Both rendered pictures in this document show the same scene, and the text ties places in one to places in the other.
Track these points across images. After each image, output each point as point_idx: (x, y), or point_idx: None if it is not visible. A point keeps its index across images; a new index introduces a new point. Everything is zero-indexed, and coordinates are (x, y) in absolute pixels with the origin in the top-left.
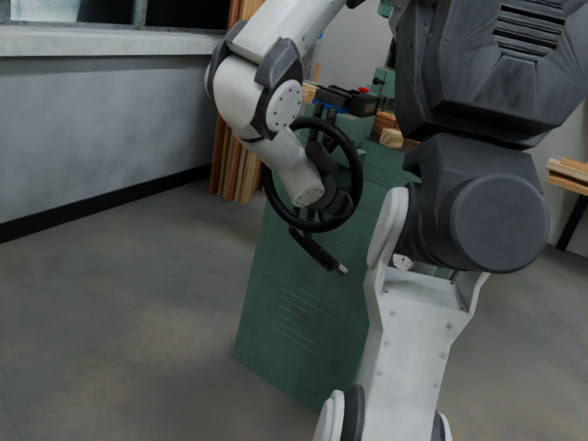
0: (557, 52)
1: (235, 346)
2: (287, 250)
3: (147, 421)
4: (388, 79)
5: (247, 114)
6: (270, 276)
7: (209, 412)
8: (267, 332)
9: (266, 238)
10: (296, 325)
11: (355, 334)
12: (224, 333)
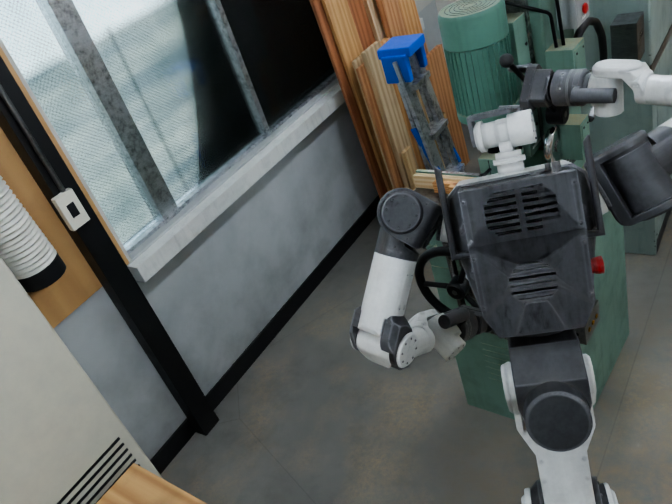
0: (560, 289)
1: (466, 395)
2: None
3: (420, 487)
4: (492, 166)
5: (386, 363)
6: (469, 341)
7: (465, 463)
8: (486, 381)
9: None
10: None
11: None
12: (454, 382)
